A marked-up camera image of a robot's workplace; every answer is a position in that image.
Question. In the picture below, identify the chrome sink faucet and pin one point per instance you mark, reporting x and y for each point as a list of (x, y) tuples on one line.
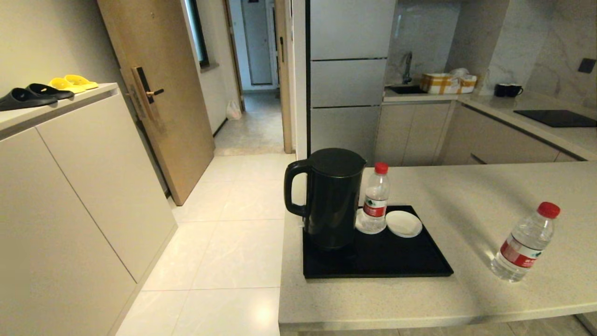
[(408, 59)]

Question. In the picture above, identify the beige shoe cabinet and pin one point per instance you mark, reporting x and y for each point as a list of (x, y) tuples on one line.
[(93, 186)]

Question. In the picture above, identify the narrow wooden door leaf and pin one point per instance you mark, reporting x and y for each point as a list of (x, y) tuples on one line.
[(283, 93)]

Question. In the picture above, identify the dark kitchen sink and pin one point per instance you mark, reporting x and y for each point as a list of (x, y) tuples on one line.
[(406, 89)]

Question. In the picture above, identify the black slipper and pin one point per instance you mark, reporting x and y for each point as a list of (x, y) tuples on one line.
[(50, 90), (23, 98)]

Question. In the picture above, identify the large yellow checked white box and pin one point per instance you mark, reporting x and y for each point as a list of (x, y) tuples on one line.
[(439, 84)]

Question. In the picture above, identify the white hallway door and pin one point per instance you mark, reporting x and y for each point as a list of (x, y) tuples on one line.
[(256, 46)]

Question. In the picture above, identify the black induction cooktop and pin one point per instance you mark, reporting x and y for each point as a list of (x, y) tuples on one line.
[(555, 118)]

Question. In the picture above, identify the wooden entrance door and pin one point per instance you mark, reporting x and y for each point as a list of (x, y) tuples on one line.
[(172, 140)]

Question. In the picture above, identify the round white coaster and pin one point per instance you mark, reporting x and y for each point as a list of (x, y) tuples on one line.
[(360, 226), (404, 224)]

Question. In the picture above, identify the dark wall socket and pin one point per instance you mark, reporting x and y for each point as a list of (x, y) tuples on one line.
[(586, 66)]

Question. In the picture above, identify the white crumpled cloth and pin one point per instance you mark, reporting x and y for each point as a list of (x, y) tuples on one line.
[(460, 72)]

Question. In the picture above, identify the white plastic bag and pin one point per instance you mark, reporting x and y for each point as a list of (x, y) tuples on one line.
[(233, 111)]

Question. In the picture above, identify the black electric kettle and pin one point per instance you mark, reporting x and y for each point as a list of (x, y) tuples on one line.
[(332, 205)]

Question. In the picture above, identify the black rectangular tray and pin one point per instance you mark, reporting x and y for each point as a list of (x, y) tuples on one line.
[(396, 259)]

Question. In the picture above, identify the clear water bottle red cap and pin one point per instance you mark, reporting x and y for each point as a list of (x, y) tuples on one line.
[(375, 207), (524, 247)]

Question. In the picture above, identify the beige kitchen counter cabinets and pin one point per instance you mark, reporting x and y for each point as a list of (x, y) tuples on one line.
[(410, 135)]

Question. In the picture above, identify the dark framed window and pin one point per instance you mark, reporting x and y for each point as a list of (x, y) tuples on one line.
[(198, 37)]

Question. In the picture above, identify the yellow slipper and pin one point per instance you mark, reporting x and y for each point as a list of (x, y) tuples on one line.
[(80, 81), (63, 84)]

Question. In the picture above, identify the black mug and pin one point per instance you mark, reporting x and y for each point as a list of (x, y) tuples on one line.
[(500, 90), (513, 90)]

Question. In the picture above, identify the small yellow checked white box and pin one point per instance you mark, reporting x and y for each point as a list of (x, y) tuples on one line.
[(467, 85)]

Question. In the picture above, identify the silver refrigerator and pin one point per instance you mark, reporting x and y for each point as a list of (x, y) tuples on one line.
[(347, 84)]

